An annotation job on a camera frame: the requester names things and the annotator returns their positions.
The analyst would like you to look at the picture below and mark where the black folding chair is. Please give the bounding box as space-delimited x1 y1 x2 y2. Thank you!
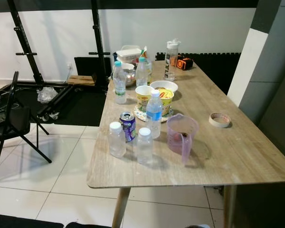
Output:
0 71 53 183

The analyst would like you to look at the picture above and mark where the small clear bottle white cap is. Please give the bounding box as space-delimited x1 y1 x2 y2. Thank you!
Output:
109 122 126 158
137 127 153 165

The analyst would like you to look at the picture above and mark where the purple plastic pitcher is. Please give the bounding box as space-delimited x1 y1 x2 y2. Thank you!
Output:
166 114 199 164

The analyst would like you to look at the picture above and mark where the white plastic container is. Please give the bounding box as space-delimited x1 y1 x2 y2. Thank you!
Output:
116 45 144 64

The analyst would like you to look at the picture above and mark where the black foam wall mat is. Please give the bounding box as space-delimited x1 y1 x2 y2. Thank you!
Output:
156 52 241 94

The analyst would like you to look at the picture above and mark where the white bowl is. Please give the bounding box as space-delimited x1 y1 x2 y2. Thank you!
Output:
150 80 179 93

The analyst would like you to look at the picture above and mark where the orange white snack packet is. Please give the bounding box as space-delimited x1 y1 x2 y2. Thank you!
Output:
141 46 151 61

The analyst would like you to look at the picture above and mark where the beige tape roll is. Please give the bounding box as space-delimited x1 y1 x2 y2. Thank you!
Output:
209 113 232 128

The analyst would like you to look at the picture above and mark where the black metal rack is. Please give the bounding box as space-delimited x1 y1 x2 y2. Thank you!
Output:
7 0 111 122

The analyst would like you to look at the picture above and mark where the purple drink can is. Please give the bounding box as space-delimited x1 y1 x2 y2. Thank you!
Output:
119 112 136 143

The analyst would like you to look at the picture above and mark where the black rubber gym mat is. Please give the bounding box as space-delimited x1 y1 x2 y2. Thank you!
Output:
0 85 110 126

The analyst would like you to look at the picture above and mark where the black floor mat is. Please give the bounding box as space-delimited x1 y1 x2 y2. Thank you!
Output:
65 222 114 228
0 214 52 228

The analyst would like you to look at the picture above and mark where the patterned plate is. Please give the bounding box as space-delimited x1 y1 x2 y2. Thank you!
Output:
133 107 172 123

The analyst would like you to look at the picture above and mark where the water bottle blue label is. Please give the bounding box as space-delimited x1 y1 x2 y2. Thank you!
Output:
145 90 163 139

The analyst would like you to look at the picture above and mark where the teal cap clear bottle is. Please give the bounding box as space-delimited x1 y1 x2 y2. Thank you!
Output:
135 57 149 87

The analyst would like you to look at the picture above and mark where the teal cap bottle green label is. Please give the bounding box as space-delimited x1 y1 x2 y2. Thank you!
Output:
113 61 127 104

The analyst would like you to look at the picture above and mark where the metal bowl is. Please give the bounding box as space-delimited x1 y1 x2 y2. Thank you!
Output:
111 63 137 86

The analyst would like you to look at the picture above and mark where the clear sports bottle black print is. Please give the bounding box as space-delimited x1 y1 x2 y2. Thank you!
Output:
164 39 181 81

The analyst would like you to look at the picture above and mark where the crumpled clear plastic bag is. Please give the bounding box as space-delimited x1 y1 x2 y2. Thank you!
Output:
37 87 58 104

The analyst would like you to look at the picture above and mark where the wooden block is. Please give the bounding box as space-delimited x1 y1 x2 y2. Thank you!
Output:
67 75 95 86

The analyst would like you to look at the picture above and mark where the orange black device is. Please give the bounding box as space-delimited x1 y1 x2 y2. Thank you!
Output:
176 56 193 70

